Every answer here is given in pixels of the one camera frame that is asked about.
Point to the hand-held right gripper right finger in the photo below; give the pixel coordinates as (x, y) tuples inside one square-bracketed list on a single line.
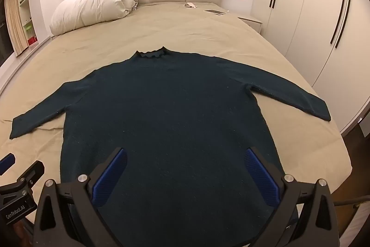
[(260, 174)]

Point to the dark teal knit sweater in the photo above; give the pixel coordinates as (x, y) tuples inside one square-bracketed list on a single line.
[(173, 108)]

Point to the cream nightstand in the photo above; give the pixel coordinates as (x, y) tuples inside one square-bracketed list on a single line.
[(251, 22)]

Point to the white tablet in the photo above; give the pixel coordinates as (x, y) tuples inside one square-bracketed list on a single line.
[(215, 12)]

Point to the rolled white duvet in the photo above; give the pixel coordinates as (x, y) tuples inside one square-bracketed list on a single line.
[(89, 4)]

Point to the black white striped cloth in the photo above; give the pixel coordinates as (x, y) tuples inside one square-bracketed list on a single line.
[(135, 5)]

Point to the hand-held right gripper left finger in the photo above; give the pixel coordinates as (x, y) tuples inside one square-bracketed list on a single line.
[(111, 174)]

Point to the bed with beige sheet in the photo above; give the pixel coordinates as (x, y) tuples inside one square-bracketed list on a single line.
[(202, 33)]

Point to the green box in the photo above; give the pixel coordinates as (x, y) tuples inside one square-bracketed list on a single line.
[(27, 28)]

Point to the small white remote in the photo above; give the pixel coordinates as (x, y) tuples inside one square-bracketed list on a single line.
[(190, 5)]

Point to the white wardrobe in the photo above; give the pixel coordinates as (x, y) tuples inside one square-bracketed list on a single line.
[(312, 18)]

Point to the red box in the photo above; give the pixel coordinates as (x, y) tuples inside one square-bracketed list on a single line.
[(32, 41)]

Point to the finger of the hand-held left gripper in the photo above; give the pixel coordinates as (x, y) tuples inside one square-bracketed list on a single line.
[(33, 170), (7, 163)]

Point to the wall shelf with items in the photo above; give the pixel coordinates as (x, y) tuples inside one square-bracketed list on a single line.
[(16, 24)]

